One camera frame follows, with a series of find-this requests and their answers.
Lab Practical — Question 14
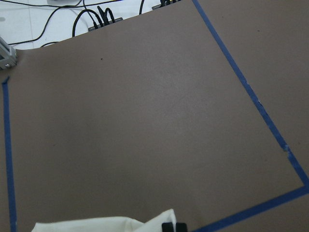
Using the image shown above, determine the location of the aluminium frame post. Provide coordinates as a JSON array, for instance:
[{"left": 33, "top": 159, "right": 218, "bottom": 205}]
[{"left": 0, "top": 37, "right": 17, "bottom": 70}]

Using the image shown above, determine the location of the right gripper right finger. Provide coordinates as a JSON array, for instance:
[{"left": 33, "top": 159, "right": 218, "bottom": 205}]
[{"left": 176, "top": 222, "right": 188, "bottom": 232}]

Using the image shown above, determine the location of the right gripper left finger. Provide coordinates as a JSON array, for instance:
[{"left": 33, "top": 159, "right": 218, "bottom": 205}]
[{"left": 161, "top": 222, "right": 174, "bottom": 232}]

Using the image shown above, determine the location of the cream long-sleeve cat T-shirt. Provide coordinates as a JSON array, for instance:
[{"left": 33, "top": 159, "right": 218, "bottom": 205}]
[{"left": 32, "top": 209, "right": 177, "bottom": 232}]

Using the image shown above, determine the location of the black power strip with plugs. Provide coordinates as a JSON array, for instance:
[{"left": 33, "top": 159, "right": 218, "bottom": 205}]
[{"left": 88, "top": 6, "right": 123, "bottom": 31}]

